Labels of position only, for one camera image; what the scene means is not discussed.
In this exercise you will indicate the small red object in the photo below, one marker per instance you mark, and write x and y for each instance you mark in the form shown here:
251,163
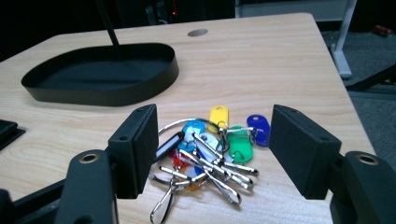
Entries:
383,30

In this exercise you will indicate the dark device with red light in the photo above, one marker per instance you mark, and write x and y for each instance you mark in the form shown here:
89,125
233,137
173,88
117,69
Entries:
162,11

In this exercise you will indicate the black bar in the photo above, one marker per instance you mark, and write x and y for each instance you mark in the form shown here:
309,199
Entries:
373,79

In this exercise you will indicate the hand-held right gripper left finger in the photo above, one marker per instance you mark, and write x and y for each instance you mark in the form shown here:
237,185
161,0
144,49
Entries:
137,149

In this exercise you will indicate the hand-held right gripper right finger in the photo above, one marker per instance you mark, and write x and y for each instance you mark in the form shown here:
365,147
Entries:
303,149

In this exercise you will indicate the white metal desk frame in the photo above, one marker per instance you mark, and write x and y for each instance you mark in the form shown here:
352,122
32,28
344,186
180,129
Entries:
341,53

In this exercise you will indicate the black flat object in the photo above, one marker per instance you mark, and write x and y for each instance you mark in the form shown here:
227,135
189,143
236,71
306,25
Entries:
7,132

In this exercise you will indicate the bunch of coloured key tags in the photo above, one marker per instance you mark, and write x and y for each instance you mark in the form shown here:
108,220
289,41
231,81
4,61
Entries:
239,147

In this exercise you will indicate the black oval tray with pole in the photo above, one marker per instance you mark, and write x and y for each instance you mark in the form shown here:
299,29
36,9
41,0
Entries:
102,74

